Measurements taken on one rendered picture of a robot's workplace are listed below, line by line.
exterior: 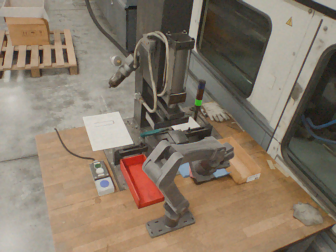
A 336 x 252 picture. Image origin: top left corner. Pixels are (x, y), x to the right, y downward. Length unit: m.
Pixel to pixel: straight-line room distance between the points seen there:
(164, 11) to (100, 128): 0.76
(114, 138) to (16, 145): 1.60
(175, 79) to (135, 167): 0.47
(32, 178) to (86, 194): 1.41
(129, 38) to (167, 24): 3.29
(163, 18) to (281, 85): 0.77
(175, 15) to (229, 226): 0.87
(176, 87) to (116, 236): 0.65
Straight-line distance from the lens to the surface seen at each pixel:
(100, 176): 1.37
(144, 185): 1.36
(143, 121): 1.64
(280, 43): 1.68
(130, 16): 4.40
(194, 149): 0.96
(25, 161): 2.88
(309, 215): 1.46
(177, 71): 1.23
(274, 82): 1.72
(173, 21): 1.23
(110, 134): 1.62
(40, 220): 2.43
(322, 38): 1.43
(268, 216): 1.40
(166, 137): 1.49
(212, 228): 1.28
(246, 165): 1.56
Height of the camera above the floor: 1.94
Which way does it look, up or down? 39 degrees down
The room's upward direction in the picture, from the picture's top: 7 degrees clockwise
